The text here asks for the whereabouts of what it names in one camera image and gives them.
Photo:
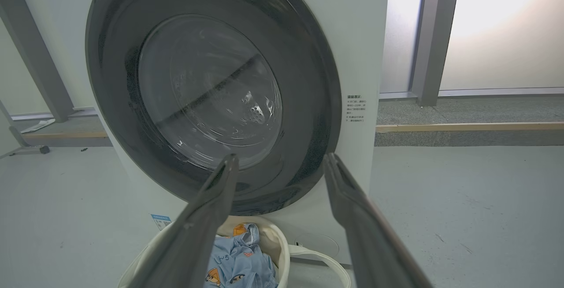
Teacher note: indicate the round dark washing machine door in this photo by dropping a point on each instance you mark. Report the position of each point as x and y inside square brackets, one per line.
[211, 90]

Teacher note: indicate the blue energy label sticker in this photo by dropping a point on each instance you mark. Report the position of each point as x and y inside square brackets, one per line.
[161, 221]

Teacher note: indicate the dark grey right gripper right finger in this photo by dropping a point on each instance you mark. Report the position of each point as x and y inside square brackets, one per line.
[365, 235]

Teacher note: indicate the grey wheeled stand base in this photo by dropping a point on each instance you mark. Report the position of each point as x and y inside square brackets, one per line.
[20, 142]

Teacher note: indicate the cream fabric laundry basket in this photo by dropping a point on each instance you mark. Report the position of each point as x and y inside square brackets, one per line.
[276, 235]

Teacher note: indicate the slanted grey pillar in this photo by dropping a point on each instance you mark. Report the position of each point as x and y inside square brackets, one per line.
[35, 59]

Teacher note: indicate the upright grey window pillar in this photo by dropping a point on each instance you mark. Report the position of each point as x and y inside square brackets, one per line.
[434, 37]

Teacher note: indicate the white paper sheet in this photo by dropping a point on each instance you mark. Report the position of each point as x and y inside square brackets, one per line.
[44, 125]

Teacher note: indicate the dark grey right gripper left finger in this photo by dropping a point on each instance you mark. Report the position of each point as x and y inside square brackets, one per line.
[194, 235]

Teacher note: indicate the blue printed garment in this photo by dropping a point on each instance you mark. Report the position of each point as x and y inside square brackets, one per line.
[240, 261]

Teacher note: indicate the white washing machine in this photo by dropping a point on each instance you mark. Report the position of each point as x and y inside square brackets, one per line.
[352, 37]

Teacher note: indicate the printed text warning label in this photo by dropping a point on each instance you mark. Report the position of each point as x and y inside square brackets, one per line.
[356, 108]

